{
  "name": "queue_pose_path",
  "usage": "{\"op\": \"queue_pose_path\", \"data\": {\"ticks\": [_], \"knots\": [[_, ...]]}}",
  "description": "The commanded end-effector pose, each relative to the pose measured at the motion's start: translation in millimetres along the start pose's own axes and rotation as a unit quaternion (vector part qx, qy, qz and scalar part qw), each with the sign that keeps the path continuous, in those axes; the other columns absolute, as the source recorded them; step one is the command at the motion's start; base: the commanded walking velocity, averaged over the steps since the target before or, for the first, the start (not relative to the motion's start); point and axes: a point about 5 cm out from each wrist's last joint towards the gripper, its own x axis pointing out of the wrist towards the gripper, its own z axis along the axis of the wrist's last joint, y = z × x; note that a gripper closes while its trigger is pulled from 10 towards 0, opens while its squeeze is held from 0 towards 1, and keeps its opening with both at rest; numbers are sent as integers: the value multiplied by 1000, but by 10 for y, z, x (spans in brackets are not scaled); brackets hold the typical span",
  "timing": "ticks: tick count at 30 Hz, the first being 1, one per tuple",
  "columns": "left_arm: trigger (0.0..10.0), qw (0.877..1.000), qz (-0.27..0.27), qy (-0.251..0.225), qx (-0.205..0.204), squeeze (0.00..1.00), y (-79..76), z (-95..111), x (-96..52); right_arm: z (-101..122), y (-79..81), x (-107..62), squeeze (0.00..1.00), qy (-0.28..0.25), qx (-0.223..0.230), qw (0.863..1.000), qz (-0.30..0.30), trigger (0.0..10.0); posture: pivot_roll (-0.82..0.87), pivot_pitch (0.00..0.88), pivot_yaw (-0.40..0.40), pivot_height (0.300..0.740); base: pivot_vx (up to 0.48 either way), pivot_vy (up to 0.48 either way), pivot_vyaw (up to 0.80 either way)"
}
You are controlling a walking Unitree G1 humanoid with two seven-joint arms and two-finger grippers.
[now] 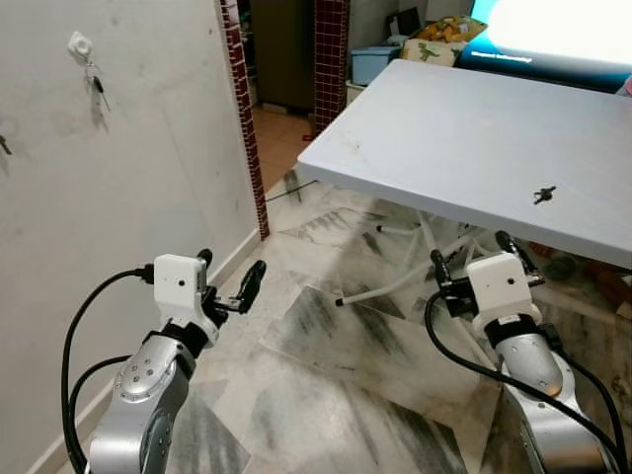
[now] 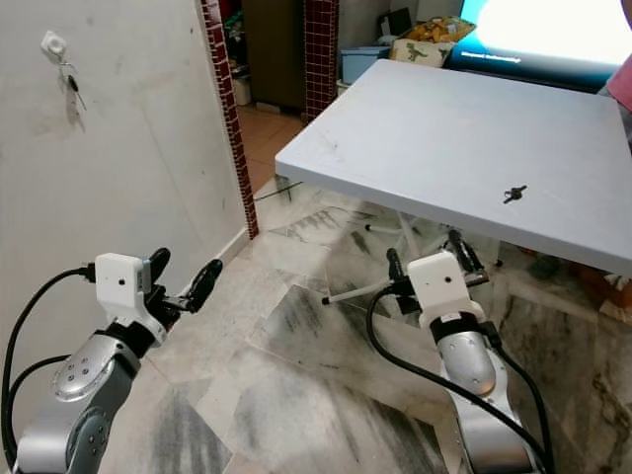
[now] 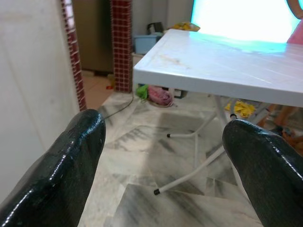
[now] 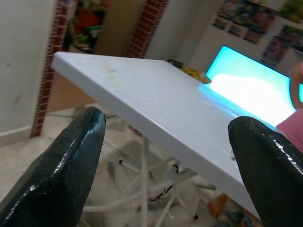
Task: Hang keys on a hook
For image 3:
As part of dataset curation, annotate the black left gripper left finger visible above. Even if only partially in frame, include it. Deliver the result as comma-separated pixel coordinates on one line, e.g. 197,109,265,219
0,109,106,227

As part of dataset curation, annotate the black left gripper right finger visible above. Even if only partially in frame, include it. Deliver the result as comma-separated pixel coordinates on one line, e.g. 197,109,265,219
222,119,303,227

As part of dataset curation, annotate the yellow crumpled cloth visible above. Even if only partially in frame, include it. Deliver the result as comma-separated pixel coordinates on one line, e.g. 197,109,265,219
224,100,256,119

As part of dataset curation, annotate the green plastic bag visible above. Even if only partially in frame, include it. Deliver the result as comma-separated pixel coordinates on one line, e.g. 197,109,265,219
135,84,150,100

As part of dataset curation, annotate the white plastic folding table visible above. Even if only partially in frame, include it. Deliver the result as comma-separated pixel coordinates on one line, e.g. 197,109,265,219
133,28,303,196

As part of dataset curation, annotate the red mosaic tile pillar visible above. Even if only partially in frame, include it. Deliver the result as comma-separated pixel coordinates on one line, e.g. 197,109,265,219
110,0,133,92

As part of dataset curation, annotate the brown wooden cabinet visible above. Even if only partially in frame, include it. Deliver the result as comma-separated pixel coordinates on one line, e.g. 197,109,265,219
72,0,114,74

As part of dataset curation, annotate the person in pink shirt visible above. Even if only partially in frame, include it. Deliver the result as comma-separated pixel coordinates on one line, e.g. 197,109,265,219
286,0,303,45

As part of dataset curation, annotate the light blue plastic basin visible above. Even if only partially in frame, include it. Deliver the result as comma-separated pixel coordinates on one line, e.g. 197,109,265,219
134,33,164,55

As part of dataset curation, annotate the yellow printed bag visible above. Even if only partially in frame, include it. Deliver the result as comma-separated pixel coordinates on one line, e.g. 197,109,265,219
174,21,201,32

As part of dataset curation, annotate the thin black floor cable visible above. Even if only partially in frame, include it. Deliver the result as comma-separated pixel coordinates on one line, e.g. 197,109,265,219
104,91,134,119

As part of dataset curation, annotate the red mosaic tile wall edge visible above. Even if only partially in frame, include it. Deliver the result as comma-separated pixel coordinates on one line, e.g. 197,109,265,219
60,0,87,112

